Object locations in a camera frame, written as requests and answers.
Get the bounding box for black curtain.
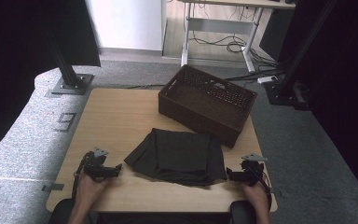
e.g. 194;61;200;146
0;0;102;164
278;0;358;210

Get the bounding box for black slanted metal stand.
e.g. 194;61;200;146
262;0;338;111

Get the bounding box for white power strip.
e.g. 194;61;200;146
256;75;280;85

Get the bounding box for black cables under desk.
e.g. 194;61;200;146
188;3;285;82

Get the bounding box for white metal frame desk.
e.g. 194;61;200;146
176;0;296;74

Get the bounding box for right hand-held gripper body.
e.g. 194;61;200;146
235;152;269;188

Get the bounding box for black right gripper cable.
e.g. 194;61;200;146
251;166;274;211

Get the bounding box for person's left hand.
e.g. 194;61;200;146
74;173;114;213

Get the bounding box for person's right hand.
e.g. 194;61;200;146
240;180;270;211

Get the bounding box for black metal stand, base plate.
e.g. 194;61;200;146
45;29;95;96

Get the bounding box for grey tape strip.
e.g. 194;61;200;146
41;183;65;193

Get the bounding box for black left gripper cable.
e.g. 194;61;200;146
71;150;95;203

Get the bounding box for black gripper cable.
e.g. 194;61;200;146
251;166;274;211
71;150;95;203

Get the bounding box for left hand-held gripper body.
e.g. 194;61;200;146
82;147;117;180

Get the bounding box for white cabinet panel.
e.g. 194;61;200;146
85;0;168;52

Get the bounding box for brown wicker basket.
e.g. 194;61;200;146
158;63;258;149

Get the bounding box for dark grey pants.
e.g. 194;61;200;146
123;127;228;188

